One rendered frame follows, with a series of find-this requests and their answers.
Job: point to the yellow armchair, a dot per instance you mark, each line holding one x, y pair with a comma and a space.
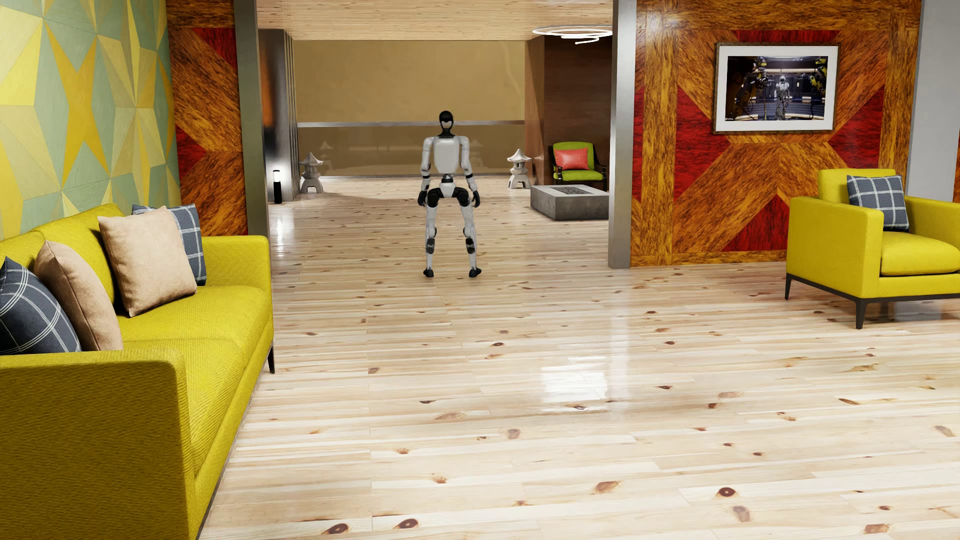
832, 247

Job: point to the robot right leg white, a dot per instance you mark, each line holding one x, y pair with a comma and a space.
468, 225

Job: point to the robot leg white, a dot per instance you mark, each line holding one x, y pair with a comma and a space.
431, 225
468, 225

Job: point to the red cushion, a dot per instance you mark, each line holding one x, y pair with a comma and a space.
571, 159

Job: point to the robot torso white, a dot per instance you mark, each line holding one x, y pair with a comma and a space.
446, 157

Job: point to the robot left leg white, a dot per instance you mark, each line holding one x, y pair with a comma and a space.
431, 225

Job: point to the dark grey plaid pillow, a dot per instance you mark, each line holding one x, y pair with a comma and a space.
26, 315

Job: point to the robot head black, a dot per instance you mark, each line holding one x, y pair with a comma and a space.
446, 122

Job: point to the stone garden lantern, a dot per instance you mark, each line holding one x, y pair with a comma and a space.
518, 171
311, 176

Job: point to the grey pillar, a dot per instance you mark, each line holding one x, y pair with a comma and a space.
251, 112
934, 97
622, 135

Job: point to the framed robot picture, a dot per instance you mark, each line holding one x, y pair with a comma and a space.
776, 88

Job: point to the grey square fire pit table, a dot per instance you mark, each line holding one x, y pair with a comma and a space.
570, 204

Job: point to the yellow fabric sofa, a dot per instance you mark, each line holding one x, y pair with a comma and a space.
202, 330

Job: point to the black bollard light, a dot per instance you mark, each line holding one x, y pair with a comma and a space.
277, 187

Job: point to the tan pillow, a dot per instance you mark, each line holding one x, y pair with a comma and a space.
79, 296
146, 259

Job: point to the green armchair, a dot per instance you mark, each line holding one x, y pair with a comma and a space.
581, 176

